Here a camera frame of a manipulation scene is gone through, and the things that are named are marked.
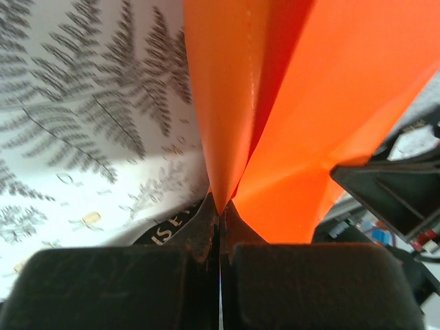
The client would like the floral print tablecloth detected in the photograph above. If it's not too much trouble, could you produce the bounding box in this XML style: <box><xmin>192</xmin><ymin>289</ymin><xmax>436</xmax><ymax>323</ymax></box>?
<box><xmin>0</xmin><ymin>0</ymin><xmax>440</xmax><ymax>279</ymax></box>

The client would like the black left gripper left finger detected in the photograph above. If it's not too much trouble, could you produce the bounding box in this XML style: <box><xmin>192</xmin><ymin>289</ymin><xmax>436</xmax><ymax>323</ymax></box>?
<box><xmin>6</xmin><ymin>194</ymin><xmax>221</xmax><ymax>330</ymax></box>

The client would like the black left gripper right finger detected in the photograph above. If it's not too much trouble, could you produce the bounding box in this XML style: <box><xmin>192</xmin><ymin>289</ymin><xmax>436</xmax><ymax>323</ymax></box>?
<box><xmin>219</xmin><ymin>199</ymin><xmax>426</xmax><ymax>330</ymax></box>

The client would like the orange wrapping paper sheet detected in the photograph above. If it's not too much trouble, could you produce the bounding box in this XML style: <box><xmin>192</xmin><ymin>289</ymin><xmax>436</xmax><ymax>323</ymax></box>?
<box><xmin>181</xmin><ymin>0</ymin><xmax>440</xmax><ymax>243</ymax></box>

